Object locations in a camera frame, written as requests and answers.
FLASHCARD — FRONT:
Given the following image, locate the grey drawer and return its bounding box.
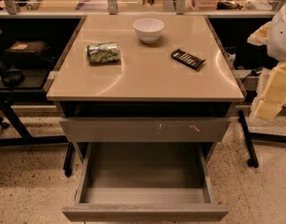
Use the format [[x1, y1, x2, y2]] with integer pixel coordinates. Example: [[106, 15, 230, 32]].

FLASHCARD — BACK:
[[62, 141, 230, 223], [60, 118, 230, 143]]

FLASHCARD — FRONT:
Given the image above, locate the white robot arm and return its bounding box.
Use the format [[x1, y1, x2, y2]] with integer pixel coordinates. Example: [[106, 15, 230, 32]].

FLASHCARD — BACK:
[[247, 3, 286, 120]]

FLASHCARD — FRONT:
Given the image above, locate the grey drawer cabinet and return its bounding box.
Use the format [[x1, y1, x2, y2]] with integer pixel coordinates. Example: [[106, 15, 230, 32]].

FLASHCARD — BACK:
[[47, 14, 244, 156]]

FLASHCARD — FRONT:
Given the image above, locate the black table leg right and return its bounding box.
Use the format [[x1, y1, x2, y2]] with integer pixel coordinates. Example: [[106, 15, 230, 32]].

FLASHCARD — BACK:
[[238, 110, 286, 168]]

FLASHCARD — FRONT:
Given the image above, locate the white bowl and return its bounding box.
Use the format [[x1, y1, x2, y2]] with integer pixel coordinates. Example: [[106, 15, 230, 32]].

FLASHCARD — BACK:
[[134, 18, 164, 44]]

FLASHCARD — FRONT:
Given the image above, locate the green crushed chip bag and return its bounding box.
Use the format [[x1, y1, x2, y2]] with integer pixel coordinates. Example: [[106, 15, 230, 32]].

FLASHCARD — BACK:
[[85, 42, 121, 63]]

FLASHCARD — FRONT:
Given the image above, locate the black bag on shelf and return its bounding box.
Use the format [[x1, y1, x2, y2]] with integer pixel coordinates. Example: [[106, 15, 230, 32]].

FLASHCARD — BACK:
[[5, 41, 50, 69]]

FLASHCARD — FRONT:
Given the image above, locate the black table frame left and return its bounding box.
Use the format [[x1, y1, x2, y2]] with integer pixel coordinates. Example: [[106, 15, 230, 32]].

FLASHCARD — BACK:
[[0, 94, 74, 177]]

